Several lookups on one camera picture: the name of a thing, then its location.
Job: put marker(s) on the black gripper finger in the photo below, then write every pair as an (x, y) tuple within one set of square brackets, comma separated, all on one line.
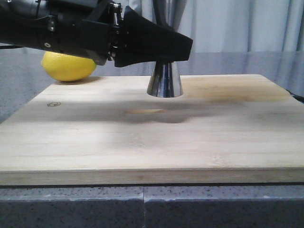
[(141, 40)]

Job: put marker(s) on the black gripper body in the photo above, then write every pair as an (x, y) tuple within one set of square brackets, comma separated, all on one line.
[(82, 28)]

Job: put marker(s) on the steel jigger measuring cup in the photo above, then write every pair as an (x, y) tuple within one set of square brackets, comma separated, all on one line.
[(165, 81)]

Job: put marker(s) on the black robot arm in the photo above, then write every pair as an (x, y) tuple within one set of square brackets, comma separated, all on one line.
[(19, 23)]

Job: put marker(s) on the yellow lemon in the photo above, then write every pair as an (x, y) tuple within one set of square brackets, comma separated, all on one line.
[(67, 68)]

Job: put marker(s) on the grey curtain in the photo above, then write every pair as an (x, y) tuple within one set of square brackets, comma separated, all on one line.
[(236, 25)]

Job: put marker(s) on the wooden cutting board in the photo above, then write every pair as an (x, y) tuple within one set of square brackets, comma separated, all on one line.
[(107, 130)]

